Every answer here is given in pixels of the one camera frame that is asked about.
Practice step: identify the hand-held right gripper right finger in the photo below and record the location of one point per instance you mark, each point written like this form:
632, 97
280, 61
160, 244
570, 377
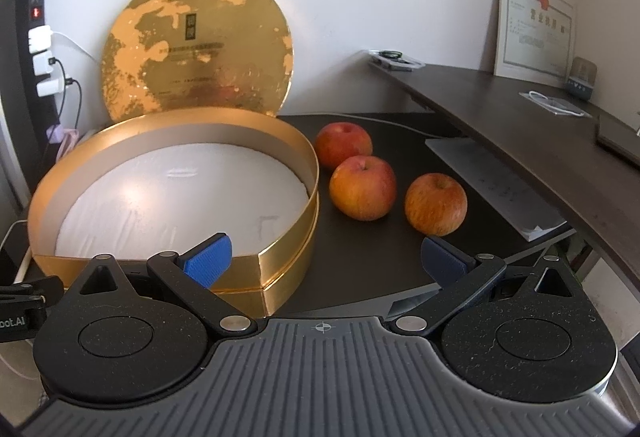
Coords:
442, 262

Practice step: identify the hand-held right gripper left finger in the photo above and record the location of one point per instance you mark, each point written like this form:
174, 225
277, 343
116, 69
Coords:
210, 262

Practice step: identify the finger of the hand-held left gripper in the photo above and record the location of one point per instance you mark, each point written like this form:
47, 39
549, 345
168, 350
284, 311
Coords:
25, 292

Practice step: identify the yellow striped apple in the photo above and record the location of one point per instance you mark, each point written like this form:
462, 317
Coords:
436, 204

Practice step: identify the gold gift box base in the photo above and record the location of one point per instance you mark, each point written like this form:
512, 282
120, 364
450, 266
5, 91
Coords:
280, 277

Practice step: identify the red orange apple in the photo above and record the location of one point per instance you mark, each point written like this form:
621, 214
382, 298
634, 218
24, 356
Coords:
363, 187

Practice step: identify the dark red apple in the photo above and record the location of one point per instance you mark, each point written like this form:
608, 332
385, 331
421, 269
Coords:
345, 144

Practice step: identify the gold gift box lid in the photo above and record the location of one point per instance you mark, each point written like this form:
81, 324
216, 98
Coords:
200, 42

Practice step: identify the dark wooden desktop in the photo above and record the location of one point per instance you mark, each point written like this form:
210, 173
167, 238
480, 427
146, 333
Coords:
380, 257

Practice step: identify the smartphone in white case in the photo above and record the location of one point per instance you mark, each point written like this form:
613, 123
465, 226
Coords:
12, 257

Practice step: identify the stack of white papers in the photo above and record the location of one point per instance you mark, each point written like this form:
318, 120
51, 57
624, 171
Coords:
490, 182

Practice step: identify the lavender charger plug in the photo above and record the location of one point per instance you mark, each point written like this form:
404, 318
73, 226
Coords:
53, 133

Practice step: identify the dark curved raised desk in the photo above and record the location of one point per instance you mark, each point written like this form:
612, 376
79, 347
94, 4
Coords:
500, 107

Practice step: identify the grey cabinet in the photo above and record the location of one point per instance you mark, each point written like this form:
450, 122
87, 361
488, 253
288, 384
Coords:
10, 92

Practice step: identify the white charger plug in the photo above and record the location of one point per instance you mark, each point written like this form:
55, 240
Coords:
40, 39
42, 64
47, 86

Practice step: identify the clear packet with glasses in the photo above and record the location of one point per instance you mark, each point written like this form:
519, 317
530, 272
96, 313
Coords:
395, 59

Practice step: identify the dark notebook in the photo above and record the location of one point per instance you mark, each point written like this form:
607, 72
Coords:
620, 137

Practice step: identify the small grey desk gadget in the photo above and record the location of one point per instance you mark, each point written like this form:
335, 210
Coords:
581, 79

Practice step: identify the framed certificate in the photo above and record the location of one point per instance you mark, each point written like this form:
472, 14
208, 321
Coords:
535, 17

